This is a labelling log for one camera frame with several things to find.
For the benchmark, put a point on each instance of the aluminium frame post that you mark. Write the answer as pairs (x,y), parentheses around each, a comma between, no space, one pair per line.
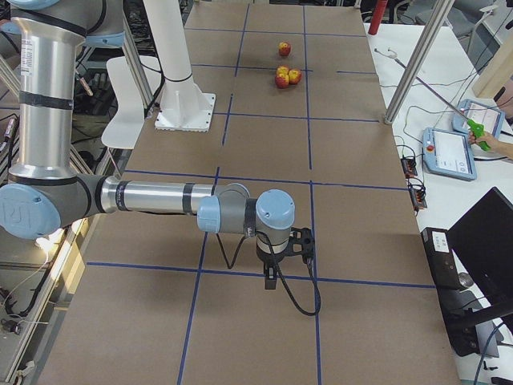
(427,38)

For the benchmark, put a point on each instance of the front red apple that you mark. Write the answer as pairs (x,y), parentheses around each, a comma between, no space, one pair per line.
(281,81)

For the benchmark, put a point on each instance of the black computer box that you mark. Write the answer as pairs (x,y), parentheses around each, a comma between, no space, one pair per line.
(453,280)

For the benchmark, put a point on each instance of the person hand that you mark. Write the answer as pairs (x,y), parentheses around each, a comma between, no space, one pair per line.
(492,143)

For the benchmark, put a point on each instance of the back yellow red apple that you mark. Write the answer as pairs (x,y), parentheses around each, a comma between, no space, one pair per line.
(282,70)

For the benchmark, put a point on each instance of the red cylinder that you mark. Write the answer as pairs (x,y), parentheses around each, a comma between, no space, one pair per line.
(377,16)

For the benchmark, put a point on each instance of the lower orange circuit board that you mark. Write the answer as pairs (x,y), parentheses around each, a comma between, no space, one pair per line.
(417,191)

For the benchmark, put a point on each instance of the right red yellow apple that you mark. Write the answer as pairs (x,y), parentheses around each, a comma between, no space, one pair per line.
(295,76)

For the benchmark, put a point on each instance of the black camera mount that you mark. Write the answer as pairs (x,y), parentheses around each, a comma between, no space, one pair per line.
(302,243)

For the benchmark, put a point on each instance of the far blue teach pendant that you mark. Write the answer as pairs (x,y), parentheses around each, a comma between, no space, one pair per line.
(492,118)

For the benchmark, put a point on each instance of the upper orange circuit board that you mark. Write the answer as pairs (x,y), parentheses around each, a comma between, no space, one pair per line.
(408,161)

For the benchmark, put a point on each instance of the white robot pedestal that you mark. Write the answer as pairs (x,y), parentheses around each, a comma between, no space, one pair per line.
(183,106)

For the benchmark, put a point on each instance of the black monitor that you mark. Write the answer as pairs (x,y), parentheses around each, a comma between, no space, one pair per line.
(482,241)

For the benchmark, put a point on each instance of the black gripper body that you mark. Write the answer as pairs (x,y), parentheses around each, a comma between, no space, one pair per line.
(269,257)

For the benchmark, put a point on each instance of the near blue teach pendant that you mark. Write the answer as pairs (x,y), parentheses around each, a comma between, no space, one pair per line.
(448,153)

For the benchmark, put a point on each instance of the white chair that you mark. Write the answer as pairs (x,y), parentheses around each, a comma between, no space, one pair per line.
(125,126)

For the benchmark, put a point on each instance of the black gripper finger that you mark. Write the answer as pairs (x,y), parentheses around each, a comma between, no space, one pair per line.
(270,274)

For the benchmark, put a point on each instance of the wooden board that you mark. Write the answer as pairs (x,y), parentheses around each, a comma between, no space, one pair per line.
(496,73)

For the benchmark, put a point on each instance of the green handled reacher tool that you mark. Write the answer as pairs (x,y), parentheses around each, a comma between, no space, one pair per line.
(476,128)

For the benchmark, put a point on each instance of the single red yellow apple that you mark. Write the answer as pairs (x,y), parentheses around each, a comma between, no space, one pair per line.
(284,49)

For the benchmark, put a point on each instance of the blue teach pendant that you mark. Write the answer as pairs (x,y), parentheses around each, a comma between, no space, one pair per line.
(448,153)
(492,118)

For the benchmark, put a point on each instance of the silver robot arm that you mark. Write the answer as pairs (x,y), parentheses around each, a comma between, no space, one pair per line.
(44,193)

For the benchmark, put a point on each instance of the orange circuit board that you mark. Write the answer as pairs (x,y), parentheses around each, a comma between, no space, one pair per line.
(417,191)
(408,161)

